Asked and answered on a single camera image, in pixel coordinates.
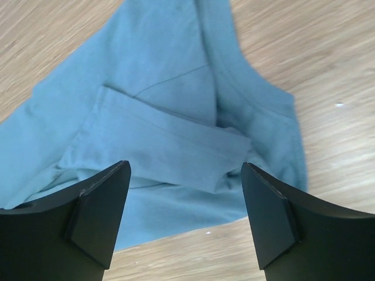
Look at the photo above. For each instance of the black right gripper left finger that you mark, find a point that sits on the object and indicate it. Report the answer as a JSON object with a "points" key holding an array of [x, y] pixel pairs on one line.
{"points": [[67, 235]]}

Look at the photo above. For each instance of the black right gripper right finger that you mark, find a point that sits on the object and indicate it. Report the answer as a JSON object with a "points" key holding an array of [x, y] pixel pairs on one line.
{"points": [[300, 237]]}

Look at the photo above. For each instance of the light blue t shirt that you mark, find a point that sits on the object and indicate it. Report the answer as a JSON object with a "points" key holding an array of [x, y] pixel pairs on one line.
{"points": [[163, 85]]}

